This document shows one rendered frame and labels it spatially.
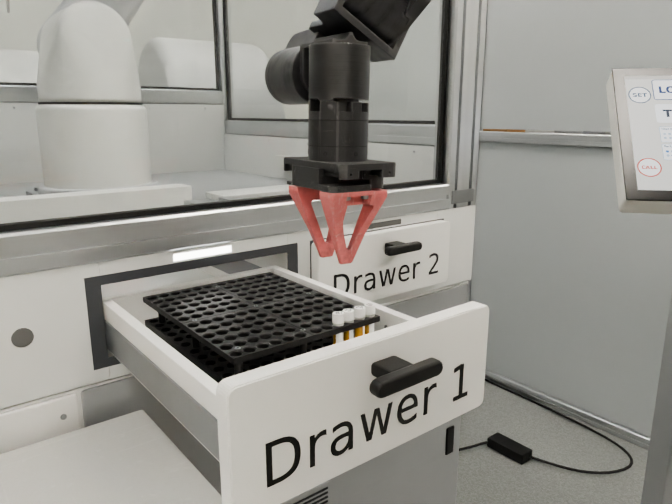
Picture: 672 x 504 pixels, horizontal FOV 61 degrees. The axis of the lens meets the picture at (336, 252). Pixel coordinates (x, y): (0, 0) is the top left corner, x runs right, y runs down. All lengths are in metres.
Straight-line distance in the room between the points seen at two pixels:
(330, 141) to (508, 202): 1.85
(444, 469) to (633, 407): 1.14
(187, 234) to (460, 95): 0.54
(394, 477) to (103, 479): 0.63
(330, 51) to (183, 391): 0.33
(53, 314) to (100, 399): 0.12
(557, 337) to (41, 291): 1.95
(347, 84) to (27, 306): 0.41
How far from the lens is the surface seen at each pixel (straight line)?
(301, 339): 0.55
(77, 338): 0.72
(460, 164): 1.05
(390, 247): 0.87
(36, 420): 0.75
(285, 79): 0.59
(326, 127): 0.53
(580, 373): 2.33
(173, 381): 0.55
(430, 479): 1.23
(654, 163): 1.20
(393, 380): 0.45
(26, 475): 0.68
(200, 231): 0.75
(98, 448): 0.70
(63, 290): 0.70
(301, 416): 0.45
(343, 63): 0.53
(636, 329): 2.18
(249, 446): 0.44
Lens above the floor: 1.11
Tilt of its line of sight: 14 degrees down
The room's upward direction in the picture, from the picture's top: straight up
